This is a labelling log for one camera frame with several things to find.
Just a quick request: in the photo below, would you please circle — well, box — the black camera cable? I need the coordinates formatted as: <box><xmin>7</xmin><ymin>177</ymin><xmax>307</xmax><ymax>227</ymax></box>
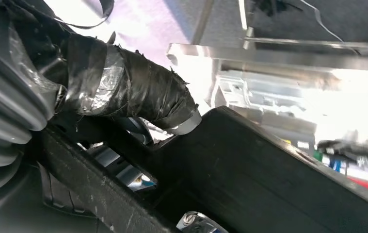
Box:
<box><xmin>55</xmin><ymin>0</ymin><xmax>115</xmax><ymax>30</ymax></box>

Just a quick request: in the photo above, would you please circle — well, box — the stainless steel workbench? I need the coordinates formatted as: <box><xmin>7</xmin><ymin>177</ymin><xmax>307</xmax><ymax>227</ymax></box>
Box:
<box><xmin>166</xmin><ymin>0</ymin><xmax>368</xmax><ymax>155</ymax></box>

